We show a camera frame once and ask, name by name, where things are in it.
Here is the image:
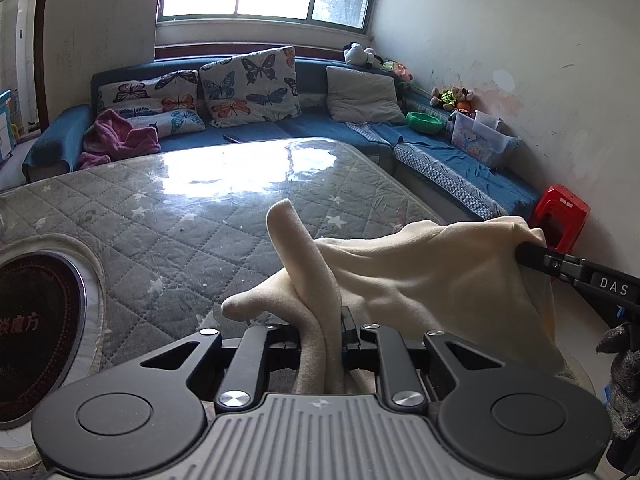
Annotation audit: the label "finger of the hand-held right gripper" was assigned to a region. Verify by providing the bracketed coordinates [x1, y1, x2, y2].
[515, 240, 591, 286]

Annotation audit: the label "magenta cloth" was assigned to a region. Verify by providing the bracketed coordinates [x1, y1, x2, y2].
[77, 108, 162, 171]

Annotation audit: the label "monkey plush toys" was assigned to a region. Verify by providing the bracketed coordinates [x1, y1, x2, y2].
[430, 86, 476, 113]

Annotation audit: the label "grey plain pillow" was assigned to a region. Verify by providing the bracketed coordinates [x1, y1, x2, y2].
[325, 65, 407, 126]

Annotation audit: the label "pink and green toy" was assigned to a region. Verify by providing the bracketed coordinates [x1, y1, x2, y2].
[382, 60, 415, 83]

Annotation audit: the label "square butterfly print pillow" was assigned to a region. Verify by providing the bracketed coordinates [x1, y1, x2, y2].
[198, 46, 303, 128]

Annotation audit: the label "blue corner sofa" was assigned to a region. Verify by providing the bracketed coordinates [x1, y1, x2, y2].
[21, 50, 543, 221]

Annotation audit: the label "red plastic stool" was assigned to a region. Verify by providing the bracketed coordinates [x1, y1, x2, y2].
[529, 184, 591, 253]

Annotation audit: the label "light blue cabinet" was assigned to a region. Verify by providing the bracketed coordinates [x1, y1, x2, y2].
[0, 89, 15, 161]

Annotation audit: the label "cream long-sleeve shirt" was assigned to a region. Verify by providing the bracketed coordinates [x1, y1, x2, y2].
[220, 199, 596, 396]

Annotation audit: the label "clear plastic storage box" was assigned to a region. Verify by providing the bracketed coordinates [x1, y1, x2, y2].
[450, 110, 522, 170]

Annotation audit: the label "round black induction cooktop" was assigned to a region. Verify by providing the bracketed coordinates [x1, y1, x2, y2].
[0, 247, 88, 428]

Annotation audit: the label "green plastic bowl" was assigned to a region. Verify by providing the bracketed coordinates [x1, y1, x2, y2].
[406, 111, 445, 135]

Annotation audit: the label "person's right hand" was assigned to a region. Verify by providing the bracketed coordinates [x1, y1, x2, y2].
[595, 322, 640, 440]

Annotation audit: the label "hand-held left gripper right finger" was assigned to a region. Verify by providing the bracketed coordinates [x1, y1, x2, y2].
[340, 307, 538, 413]

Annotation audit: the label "long butterfly print pillow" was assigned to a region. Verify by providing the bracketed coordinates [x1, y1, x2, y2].
[96, 69, 207, 136]

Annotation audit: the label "panda plush toy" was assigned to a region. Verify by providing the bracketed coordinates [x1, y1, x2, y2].
[342, 41, 385, 70]

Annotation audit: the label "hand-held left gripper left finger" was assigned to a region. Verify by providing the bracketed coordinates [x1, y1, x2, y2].
[137, 324, 301, 413]

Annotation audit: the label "dark wooden door frame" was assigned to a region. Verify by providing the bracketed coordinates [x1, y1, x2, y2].
[32, 0, 56, 131]

